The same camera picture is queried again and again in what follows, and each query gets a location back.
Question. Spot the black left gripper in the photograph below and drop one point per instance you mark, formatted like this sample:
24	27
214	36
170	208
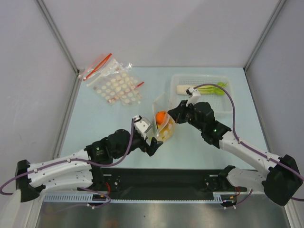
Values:
151	149

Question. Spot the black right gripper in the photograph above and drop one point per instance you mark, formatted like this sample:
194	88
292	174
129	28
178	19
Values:
181	112

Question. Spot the orange fruit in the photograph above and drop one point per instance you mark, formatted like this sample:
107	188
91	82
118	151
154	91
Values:
161	117

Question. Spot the yellow lemon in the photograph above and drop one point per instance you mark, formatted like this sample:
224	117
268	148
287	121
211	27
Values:
167	131

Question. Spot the clear dotted zip bag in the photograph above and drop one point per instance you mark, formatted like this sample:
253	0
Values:
163	124

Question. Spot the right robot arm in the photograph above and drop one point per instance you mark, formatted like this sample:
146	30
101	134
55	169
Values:
278	177

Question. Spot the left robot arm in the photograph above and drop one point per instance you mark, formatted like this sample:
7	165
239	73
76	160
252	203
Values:
83	169

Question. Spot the dotted zip bag red slider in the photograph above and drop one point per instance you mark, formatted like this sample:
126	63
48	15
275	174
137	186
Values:
115	83

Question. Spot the clear zip bag red zipper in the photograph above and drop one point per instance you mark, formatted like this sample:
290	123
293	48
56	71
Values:
98	63

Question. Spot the white perforated plastic basket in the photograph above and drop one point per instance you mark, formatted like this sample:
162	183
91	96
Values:
219	103

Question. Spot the green onion stalk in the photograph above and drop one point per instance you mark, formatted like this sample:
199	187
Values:
204	90

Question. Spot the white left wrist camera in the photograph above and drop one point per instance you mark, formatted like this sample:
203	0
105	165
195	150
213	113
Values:
143	126

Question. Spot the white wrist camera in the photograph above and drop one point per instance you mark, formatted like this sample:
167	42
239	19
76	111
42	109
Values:
143	126
194	95

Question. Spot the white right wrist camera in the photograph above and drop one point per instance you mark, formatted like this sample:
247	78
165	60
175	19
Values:
194	95

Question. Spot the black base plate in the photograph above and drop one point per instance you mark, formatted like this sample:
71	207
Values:
164	182

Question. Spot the white slotted cable duct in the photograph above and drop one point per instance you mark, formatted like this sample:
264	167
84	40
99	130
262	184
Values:
94	198

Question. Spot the aluminium frame rail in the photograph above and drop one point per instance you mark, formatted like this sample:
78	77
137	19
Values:
56	33

